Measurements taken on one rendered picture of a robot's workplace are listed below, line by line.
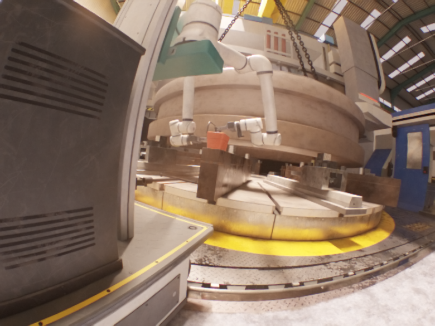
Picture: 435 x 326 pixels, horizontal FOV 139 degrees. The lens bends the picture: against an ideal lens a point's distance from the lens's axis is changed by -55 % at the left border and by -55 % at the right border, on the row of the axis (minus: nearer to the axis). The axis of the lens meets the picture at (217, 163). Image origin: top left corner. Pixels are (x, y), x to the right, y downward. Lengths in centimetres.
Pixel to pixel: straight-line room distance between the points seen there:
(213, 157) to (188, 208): 58
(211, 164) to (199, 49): 86
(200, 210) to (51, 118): 143
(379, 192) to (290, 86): 189
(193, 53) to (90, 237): 58
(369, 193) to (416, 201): 297
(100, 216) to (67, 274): 14
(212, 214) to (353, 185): 217
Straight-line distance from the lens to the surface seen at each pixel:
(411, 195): 573
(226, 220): 153
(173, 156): 246
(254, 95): 222
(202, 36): 67
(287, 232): 160
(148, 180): 174
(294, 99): 230
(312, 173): 196
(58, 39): 34
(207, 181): 129
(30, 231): 34
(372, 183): 286
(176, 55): 66
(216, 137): 132
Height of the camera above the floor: 61
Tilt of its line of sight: 1 degrees down
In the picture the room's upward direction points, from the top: 8 degrees clockwise
